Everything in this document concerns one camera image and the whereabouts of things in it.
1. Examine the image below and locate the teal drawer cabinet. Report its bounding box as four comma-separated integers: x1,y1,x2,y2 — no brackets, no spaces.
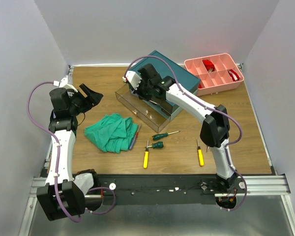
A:
126,50,201,118

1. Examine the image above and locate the aluminium rail frame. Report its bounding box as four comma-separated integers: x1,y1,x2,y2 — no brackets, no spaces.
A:
17,64,295,236

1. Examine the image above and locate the yellow screwdriver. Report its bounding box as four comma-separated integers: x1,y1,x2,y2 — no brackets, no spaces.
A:
197,140,205,167
143,141,149,169

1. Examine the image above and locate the green cloth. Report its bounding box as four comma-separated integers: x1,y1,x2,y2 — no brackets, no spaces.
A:
84,113,138,153

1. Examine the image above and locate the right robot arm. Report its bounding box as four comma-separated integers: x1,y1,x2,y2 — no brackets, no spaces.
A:
123,63,237,193

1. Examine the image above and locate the green stubby screwdriver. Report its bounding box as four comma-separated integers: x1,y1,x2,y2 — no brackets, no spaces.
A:
146,141,164,149

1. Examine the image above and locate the green long screwdriver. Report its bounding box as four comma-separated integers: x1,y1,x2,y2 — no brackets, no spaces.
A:
152,131,180,141

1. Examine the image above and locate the red white item in tray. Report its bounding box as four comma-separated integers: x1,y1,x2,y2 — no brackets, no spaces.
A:
228,69,240,82

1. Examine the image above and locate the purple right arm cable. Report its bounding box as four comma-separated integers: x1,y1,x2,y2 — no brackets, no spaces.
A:
123,55,248,213

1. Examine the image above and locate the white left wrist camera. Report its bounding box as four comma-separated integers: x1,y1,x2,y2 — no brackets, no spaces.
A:
53,75,78,92

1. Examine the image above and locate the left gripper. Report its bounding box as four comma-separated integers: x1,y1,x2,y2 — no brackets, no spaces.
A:
68,83,103,115

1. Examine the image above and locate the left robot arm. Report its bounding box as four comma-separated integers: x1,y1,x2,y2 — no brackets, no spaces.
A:
37,84,103,222

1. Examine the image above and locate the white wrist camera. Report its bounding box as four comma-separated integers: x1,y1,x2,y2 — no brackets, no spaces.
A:
122,71,142,90
53,75,78,92

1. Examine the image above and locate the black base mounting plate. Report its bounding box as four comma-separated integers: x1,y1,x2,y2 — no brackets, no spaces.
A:
94,174,246,206

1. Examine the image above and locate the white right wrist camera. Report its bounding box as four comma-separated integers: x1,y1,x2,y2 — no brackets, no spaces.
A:
122,71,142,90

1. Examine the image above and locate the pink divided organizer tray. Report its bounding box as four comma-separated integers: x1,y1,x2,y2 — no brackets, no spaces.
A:
184,53,244,96

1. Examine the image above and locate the clear drawer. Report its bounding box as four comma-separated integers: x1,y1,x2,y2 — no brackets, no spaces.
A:
115,85,174,133

